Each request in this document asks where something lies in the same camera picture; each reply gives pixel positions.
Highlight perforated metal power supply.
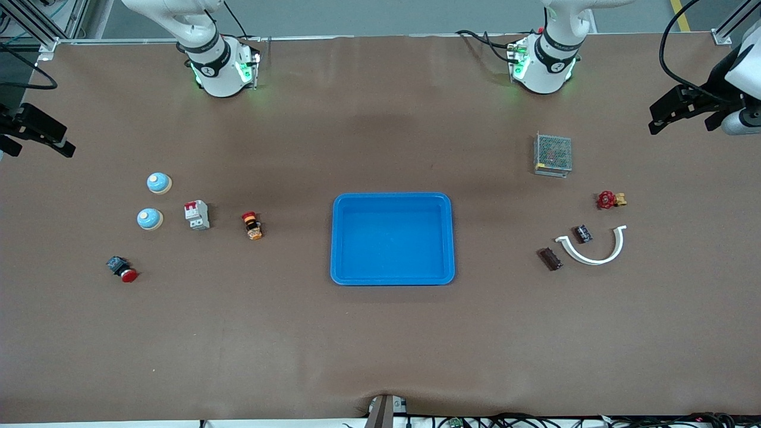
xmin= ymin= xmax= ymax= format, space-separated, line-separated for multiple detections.
xmin=533 ymin=132 xmax=573 ymax=178

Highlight red mushroom pushbutton blue block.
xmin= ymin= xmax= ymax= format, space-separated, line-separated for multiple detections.
xmin=106 ymin=256 xmax=139 ymax=284

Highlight white half-round pipe clamp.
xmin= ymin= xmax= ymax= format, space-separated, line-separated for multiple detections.
xmin=555 ymin=225 xmax=628 ymax=266

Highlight blue plastic tray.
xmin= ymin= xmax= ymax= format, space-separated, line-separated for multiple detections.
xmin=331 ymin=192 xmax=456 ymax=287

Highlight brown table cover mat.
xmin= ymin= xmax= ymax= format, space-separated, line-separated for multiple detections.
xmin=0 ymin=33 xmax=761 ymax=424

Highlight aluminium frame profile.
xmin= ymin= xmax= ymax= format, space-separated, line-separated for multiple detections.
xmin=0 ymin=0 xmax=90 ymax=60
xmin=712 ymin=0 xmax=761 ymax=46

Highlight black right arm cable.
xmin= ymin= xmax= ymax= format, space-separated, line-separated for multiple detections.
xmin=0 ymin=43 xmax=59 ymax=91

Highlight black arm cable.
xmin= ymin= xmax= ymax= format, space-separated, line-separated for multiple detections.
xmin=0 ymin=43 xmax=59 ymax=91
xmin=660 ymin=0 xmax=723 ymax=103

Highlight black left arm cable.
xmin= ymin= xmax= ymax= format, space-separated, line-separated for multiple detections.
xmin=660 ymin=0 xmax=723 ymax=103

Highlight white circuit breaker red switch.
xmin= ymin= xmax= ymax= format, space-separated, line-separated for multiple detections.
xmin=184 ymin=200 xmax=210 ymax=231

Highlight black base cables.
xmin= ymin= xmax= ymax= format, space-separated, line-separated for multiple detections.
xmin=455 ymin=29 xmax=518 ymax=63

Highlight thin black base cable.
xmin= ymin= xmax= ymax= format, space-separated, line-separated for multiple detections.
xmin=223 ymin=0 xmax=262 ymax=42

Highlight yellow red emergency stop switch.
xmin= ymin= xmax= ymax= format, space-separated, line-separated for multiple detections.
xmin=241 ymin=211 xmax=263 ymax=241

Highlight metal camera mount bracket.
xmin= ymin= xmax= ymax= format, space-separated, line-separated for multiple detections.
xmin=364 ymin=394 xmax=410 ymax=428

